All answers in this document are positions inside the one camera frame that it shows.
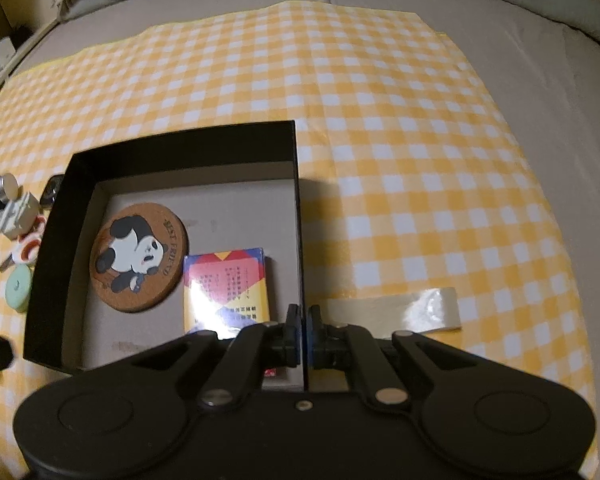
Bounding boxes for round panda coaster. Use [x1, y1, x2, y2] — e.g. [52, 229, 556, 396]
[89, 203, 185, 312]

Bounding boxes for colourful card box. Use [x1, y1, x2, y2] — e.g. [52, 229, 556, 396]
[182, 246, 272, 338]

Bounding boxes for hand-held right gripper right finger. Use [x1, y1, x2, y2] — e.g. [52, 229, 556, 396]
[306, 304, 482, 406]

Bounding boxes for smartwatch without strap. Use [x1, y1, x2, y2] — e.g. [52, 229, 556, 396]
[40, 175, 67, 207]

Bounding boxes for black cardboard box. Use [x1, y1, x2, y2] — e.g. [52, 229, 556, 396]
[22, 120, 311, 393]

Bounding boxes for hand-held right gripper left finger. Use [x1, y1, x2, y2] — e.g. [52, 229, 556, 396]
[125, 304, 304, 408]

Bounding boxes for yellow checked cloth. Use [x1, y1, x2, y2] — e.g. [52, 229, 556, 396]
[0, 2, 596, 480]

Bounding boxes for mint green round case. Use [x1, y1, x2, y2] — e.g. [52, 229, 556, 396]
[5, 264, 33, 315]

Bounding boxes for red and white scissors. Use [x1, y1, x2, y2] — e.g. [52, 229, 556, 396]
[0, 217, 46, 273]

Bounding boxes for clear tape strip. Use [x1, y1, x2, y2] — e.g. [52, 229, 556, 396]
[325, 286, 463, 336]

